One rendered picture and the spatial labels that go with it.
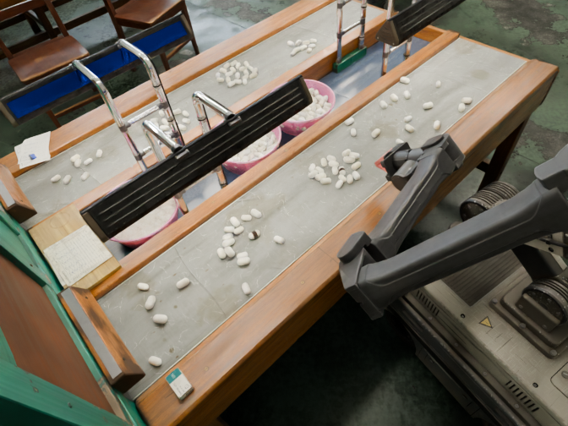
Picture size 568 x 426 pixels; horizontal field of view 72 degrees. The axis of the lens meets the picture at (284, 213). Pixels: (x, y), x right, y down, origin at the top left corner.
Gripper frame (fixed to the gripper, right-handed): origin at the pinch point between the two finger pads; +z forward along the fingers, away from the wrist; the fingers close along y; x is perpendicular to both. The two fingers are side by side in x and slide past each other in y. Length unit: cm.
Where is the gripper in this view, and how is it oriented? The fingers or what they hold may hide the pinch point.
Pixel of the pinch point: (377, 164)
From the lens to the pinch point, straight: 117.2
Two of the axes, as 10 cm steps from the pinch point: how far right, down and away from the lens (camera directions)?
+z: -4.5, -0.3, 8.9
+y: -7.3, 5.9, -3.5
